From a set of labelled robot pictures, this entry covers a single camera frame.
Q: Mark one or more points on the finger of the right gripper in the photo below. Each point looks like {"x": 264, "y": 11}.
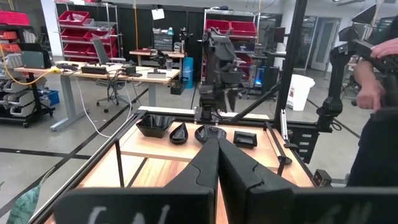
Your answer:
{"x": 233, "y": 99}
{"x": 222, "y": 99}

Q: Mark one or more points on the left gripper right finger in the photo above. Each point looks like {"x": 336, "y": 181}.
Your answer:
{"x": 242, "y": 186}

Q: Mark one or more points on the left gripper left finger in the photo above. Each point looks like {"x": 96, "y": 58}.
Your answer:
{"x": 199, "y": 180}

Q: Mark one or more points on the black leaf-shaped plate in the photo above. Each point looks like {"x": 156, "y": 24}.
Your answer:
{"x": 206, "y": 132}

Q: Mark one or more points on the black small square plate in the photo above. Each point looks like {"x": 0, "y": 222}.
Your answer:
{"x": 245, "y": 140}

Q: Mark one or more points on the black teardrop plate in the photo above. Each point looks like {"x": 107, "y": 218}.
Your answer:
{"x": 179, "y": 135}

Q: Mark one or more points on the black wavy square plate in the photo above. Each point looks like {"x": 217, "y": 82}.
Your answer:
{"x": 154, "y": 126}

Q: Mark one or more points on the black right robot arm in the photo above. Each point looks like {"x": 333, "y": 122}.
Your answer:
{"x": 217, "y": 46}

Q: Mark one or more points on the person's forearm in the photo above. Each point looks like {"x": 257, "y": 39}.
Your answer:
{"x": 363, "y": 71}

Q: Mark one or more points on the blue barrel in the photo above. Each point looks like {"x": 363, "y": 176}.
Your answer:
{"x": 187, "y": 71}

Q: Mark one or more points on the white trash bin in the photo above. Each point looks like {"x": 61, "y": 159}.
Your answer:
{"x": 298, "y": 93}

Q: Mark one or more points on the small wooden table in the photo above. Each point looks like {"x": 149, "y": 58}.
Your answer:
{"x": 158, "y": 53}

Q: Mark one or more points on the gray equipment box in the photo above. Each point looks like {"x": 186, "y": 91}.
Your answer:
{"x": 163, "y": 42}

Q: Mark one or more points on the white paper sign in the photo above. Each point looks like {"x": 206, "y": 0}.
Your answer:
{"x": 158, "y": 14}

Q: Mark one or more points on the gray door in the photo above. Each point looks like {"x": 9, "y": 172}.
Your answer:
{"x": 325, "y": 43}

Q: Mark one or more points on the gray swivel office chair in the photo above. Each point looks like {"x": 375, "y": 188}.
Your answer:
{"x": 102, "y": 53}

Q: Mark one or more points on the black power strip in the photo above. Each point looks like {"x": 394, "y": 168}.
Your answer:
{"x": 94, "y": 70}

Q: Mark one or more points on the wooden desk top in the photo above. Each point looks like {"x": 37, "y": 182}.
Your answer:
{"x": 93, "y": 73}

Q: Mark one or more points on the person's hand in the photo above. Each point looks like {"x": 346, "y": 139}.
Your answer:
{"x": 385, "y": 48}
{"x": 370, "y": 95}

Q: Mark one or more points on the person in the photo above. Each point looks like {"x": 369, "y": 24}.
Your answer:
{"x": 376, "y": 149}

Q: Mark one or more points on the blue floor bin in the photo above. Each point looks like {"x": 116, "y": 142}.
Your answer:
{"x": 53, "y": 97}

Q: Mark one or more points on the black storage rack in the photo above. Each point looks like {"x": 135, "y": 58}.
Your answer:
{"x": 31, "y": 93}

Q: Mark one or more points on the dark gray equipment case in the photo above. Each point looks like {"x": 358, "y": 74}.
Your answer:
{"x": 34, "y": 57}

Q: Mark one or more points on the large red storage bin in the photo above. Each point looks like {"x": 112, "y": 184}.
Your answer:
{"x": 14, "y": 18}

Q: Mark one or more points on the silver aluminium bracket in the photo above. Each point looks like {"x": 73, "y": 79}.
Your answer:
{"x": 284, "y": 124}

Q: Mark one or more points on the black aluminium station frame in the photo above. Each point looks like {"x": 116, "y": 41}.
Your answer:
{"x": 290, "y": 62}

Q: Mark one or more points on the black table-level camera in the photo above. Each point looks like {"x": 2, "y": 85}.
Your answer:
{"x": 321, "y": 179}

